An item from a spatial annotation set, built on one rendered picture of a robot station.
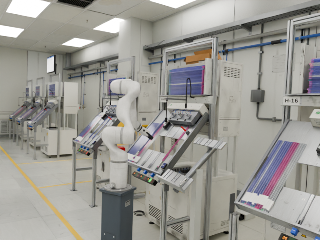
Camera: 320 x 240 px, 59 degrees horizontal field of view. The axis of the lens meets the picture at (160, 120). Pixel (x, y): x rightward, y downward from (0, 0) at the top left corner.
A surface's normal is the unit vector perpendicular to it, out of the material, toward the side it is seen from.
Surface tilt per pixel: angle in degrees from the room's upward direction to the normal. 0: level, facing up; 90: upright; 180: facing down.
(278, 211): 45
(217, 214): 90
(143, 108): 90
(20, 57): 90
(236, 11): 90
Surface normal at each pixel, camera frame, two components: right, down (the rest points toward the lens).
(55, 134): 0.58, 0.07
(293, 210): -0.55, -0.71
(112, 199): -0.47, 0.03
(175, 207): -0.81, 0.00
